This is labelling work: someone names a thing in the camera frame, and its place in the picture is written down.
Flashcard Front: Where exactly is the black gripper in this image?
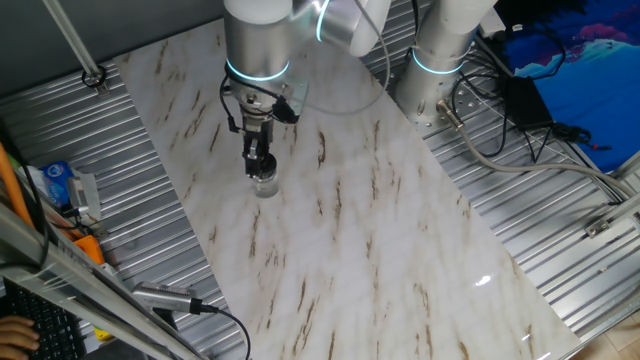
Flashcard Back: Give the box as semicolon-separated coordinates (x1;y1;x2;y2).
240;106;277;180

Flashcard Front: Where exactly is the small clear glass jar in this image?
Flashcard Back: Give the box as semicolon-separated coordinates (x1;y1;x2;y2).
252;174;281;200

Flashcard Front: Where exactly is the bare human hand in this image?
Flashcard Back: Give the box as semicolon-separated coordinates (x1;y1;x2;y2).
0;314;41;360

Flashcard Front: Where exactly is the white marble pattern board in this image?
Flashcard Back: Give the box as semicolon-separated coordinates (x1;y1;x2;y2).
113;17;584;360

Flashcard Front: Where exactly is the blue and white tissue pack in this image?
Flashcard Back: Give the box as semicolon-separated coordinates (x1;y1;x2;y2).
24;159;76;209

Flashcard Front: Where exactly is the slim aluminium pole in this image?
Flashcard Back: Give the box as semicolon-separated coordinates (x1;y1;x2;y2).
41;0;110;97

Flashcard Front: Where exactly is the orange tube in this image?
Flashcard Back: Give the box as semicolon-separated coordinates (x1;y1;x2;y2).
0;142;35;230

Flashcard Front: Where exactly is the white power strip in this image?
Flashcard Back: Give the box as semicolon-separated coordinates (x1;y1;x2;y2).
477;5;507;40

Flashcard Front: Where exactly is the black power adapter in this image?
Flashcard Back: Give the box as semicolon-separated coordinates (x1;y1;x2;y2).
501;74;556;133

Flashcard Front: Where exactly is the black keyboard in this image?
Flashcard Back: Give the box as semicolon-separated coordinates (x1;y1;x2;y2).
0;277;87;360

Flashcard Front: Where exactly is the blue landscape picture mat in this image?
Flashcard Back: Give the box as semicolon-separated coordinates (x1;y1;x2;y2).
492;0;640;175

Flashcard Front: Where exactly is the thick black gripper cable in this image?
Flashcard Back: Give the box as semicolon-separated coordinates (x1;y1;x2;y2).
218;69;281;135

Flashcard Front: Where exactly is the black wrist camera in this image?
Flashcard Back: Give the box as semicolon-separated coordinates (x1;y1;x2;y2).
271;95;302;126

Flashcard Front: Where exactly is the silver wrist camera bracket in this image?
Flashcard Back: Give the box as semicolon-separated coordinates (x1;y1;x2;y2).
277;79;310;117

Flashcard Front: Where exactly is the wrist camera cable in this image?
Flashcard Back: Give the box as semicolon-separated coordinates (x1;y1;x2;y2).
299;0;393;117

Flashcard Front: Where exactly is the black camera cable with plug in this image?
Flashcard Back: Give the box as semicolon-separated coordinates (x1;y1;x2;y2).
189;298;252;360

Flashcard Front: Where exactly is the black ring on pole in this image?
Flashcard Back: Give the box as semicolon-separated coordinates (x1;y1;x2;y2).
80;63;108;90

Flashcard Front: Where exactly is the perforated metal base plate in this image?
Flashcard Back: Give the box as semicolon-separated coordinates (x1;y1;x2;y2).
377;62;484;139

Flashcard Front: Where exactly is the grey hose with metal connector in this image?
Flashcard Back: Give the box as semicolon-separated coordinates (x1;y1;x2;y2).
435;98;639;201

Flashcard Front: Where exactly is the aluminium frame bar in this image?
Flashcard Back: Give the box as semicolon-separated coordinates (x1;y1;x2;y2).
0;199;209;360
583;149;640;240

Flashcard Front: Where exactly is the tangled black adapter cable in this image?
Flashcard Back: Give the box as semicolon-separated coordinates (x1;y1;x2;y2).
522;122;614;164

